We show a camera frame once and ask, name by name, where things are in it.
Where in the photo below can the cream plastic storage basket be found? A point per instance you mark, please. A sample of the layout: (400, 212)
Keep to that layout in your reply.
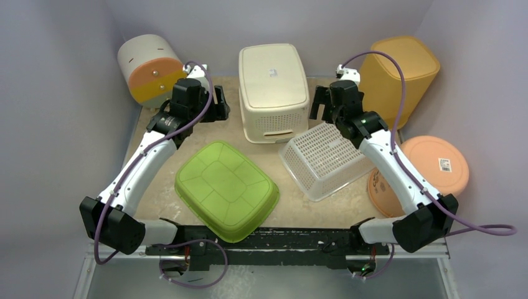
(273, 93)

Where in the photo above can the green solid tray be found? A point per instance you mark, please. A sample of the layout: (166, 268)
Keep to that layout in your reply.
(226, 190)

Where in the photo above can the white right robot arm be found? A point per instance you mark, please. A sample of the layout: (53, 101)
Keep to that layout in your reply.
(427, 212)

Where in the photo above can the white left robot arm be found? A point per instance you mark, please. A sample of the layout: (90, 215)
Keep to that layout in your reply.
(109, 217)

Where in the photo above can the white perforated tray basket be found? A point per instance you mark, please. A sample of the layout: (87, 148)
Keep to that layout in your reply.
(321, 161)

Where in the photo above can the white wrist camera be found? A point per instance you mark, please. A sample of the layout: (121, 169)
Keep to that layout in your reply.
(197, 72)
(345, 73)

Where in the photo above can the aluminium frame rails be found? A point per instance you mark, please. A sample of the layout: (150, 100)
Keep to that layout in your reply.
(423, 274)

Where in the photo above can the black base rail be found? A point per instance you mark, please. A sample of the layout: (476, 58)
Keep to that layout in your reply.
(273, 246)

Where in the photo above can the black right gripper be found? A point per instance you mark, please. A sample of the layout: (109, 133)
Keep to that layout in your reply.
(325, 104)

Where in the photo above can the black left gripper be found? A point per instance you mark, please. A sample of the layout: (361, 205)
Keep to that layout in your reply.
(218, 111)

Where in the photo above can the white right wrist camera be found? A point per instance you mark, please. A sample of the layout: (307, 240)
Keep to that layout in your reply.
(345, 73)

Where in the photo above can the yellow slatted laundry basket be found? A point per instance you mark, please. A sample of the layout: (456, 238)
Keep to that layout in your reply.
(381, 82)

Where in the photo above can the peach plastic bucket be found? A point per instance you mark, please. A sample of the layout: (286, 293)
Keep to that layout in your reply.
(440, 163)

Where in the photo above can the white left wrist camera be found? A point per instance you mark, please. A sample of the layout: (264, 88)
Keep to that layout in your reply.
(197, 72)

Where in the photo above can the round pastel drawer cabinet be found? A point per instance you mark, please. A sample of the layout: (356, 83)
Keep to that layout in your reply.
(150, 68)

